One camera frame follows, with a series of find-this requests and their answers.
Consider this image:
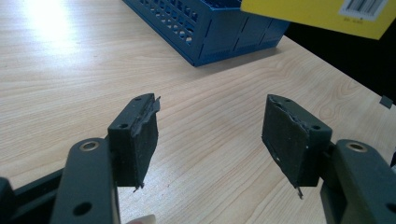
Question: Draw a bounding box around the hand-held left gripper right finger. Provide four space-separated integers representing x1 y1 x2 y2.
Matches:
261 93 333 201

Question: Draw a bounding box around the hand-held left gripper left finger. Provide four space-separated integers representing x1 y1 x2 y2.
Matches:
106 92 162 191

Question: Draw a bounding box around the grey tape piece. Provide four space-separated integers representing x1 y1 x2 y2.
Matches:
379 94 394 110

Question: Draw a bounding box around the blue plastic file organizer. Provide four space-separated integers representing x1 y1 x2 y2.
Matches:
121 0 291 68

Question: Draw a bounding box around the yellow book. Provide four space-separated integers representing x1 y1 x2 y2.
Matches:
239 0 396 41

